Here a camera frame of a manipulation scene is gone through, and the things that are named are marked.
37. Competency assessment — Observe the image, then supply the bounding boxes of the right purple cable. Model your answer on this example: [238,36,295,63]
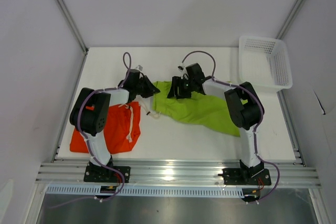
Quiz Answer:
[181,50,280,205]

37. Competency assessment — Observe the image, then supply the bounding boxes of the left aluminium corner post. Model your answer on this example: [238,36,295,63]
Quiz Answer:
[55,0,88,54]

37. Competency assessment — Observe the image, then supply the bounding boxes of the orange shorts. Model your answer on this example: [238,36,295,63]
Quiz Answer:
[69,100,142,154]

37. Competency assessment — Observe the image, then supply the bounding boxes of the aluminium corner post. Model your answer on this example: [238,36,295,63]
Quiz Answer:
[276,0,307,40]
[55,0,88,54]

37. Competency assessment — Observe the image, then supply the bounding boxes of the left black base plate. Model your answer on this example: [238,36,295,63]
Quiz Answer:
[83,162,131,183]

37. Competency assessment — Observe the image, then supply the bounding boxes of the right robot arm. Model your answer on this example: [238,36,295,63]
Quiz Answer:
[167,63,265,184]

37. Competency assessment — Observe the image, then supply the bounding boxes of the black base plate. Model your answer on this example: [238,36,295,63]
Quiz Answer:
[83,162,131,183]
[217,168,271,186]

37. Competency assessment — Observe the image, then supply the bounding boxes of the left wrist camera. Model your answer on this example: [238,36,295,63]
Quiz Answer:
[135,65,143,72]

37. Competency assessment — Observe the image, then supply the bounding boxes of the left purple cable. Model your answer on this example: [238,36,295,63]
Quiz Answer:
[48,52,125,209]

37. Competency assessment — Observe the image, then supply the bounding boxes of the right aluminium corner post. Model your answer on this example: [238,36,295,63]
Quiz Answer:
[276,0,307,40]

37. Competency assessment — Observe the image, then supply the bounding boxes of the aluminium front rail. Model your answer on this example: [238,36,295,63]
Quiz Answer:
[35,159,321,189]

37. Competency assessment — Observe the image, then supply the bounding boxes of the green shorts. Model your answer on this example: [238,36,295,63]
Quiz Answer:
[152,81,240,137]

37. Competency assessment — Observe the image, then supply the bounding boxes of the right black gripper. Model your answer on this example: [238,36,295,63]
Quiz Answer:
[168,76,195,99]

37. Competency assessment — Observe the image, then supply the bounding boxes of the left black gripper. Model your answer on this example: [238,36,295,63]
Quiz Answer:
[134,76,160,99]

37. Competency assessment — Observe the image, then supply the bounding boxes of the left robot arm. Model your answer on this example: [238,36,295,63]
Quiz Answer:
[69,69,160,182]

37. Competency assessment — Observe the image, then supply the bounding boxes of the purple cable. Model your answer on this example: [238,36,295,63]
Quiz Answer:
[181,50,280,205]
[48,52,125,209]

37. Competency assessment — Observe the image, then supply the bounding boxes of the white slotted cable duct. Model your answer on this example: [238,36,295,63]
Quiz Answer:
[46,184,244,198]

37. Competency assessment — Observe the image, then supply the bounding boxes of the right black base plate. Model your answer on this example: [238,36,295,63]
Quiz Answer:
[217,168,271,186]

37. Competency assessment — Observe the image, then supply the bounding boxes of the white plastic basket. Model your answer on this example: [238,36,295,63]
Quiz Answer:
[238,36,293,93]

